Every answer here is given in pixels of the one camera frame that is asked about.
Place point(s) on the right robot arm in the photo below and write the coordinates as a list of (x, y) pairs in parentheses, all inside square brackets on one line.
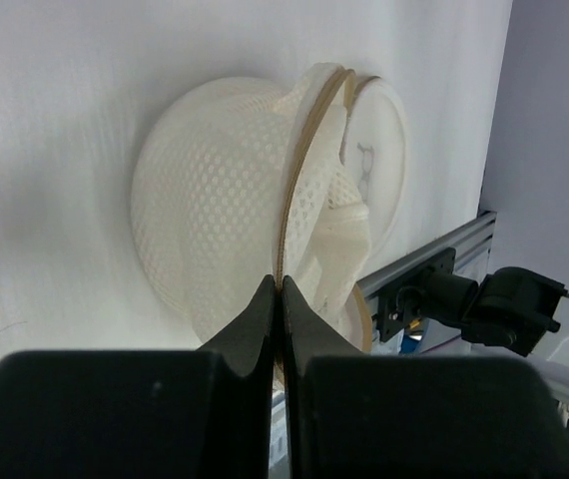
[(512, 308)]

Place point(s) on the beige mesh laundry bag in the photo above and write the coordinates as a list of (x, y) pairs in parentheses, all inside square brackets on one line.
[(243, 178)]

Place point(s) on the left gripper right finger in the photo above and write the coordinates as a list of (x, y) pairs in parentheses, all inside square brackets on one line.
[(354, 415)]

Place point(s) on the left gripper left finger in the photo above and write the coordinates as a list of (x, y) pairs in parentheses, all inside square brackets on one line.
[(204, 413)]

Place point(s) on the aluminium mounting rail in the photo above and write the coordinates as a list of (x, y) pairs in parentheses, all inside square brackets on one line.
[(434, 259)]

